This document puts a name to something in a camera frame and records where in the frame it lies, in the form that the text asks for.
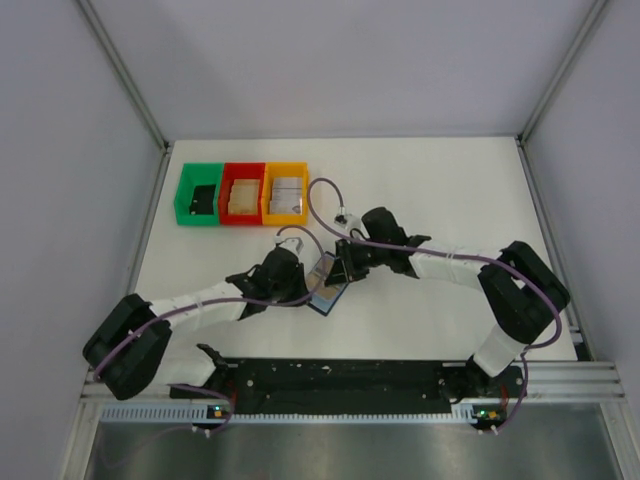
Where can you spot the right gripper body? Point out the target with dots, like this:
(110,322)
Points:
(347,262)

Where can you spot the beige credit card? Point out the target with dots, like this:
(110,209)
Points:
(325,298)

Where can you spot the blue card holder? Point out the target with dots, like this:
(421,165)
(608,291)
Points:
(316,276)

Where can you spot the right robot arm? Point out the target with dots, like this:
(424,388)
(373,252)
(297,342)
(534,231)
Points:
(523,294)

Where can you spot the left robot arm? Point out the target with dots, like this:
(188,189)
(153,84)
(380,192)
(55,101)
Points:
(134,347)

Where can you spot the silver cards stack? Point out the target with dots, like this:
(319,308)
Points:
(286,196)

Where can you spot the beige cards stack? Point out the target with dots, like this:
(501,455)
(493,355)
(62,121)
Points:
(244,197)

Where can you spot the black cards stack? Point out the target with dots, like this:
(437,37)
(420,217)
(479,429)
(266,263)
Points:
(203,200)

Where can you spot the yellow plastic bin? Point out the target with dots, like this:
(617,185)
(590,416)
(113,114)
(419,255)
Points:
(284,169)

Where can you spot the red plastic bin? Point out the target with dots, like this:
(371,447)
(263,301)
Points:
(232,172)

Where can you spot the green plastic bin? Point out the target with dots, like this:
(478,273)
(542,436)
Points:
(194,174)

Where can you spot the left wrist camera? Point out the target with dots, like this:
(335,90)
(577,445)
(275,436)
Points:
(294,245)

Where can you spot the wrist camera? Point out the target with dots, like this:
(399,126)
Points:
(294,245)
(347,221)

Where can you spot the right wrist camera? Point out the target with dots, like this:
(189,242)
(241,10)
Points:
(347,221)

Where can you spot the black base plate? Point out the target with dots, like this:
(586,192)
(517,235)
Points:
(340,386)

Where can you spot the right aluminium frame post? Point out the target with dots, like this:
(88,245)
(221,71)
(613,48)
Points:
(587,29)

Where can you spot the aluminium frame post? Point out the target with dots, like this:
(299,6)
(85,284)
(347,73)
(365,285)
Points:
(118,66)
(587,29)

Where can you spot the aluminium front rail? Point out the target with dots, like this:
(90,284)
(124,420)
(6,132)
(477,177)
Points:
(549,382)

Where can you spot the left aluminium frame post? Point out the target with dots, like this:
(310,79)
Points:
(118,66)

